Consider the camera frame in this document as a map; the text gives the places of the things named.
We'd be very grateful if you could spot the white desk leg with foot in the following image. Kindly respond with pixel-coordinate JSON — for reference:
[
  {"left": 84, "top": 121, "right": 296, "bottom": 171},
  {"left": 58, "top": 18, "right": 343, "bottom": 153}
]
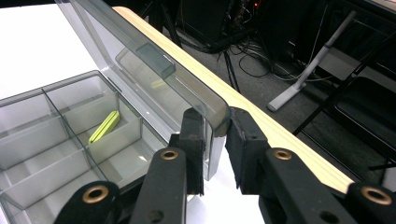
[{"left": 266, "top": 10, "right": 358, "bottom": 113}]

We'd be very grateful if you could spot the black folding chair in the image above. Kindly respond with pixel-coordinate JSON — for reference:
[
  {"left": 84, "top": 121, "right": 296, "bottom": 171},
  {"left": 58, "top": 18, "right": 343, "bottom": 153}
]
[{"left": 291, "top": 29, "right": 396, "bottom": 173}]

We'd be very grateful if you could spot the grey transparent compartment box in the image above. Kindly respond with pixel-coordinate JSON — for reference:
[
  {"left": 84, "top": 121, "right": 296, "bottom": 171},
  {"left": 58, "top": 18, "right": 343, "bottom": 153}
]
[{"left": 0, "top": 0, "right": 232, "bottom": 224}]

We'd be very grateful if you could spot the dark equipment rack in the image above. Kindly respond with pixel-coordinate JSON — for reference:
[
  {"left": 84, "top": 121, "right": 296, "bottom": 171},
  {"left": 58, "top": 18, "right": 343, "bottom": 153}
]
[{"left": 178, "top": 0, "right": 232, "bottom": 43}]

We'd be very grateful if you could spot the bundle of floor cables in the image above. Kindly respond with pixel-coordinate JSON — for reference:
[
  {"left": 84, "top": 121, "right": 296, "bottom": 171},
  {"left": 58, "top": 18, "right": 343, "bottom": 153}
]
[{"left": 183, "top": 27, "right": 316, "bottom": 84}]

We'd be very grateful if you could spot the small yellow bar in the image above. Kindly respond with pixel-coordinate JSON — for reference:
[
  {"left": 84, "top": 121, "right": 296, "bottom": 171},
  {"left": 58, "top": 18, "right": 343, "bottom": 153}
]
[{"left": 88, "top": 110, "right": 121, "bottom": 145}]

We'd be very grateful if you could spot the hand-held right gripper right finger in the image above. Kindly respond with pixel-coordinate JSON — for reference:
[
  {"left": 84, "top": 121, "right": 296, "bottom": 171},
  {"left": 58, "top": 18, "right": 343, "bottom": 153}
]
[{"left": 225, "top": 106, "right": 357, "bottom": 224}]

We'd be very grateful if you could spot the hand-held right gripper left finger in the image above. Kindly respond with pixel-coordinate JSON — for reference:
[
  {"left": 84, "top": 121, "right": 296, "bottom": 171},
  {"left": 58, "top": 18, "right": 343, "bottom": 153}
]
[{"left": 130, "top": 106, "right": 207, "bottom": 224}]

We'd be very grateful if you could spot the beige desk top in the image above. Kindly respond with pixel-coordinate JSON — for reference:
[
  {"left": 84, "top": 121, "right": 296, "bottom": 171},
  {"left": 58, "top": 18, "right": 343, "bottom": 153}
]
[{"left": 363, "top": 0, "right": 396, "bottom": 14}]

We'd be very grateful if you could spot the wooden table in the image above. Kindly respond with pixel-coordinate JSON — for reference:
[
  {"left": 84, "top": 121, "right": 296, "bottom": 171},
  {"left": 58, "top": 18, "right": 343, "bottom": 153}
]
[{"left": 112, "top": 6, "right": 355, "bottom": 194}]

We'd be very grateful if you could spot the black tripod leg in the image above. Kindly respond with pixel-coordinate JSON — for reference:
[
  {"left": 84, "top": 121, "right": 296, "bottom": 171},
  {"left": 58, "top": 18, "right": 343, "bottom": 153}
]
[{"left": 221, "top": 50, "right": 243, "bottom": 94}]

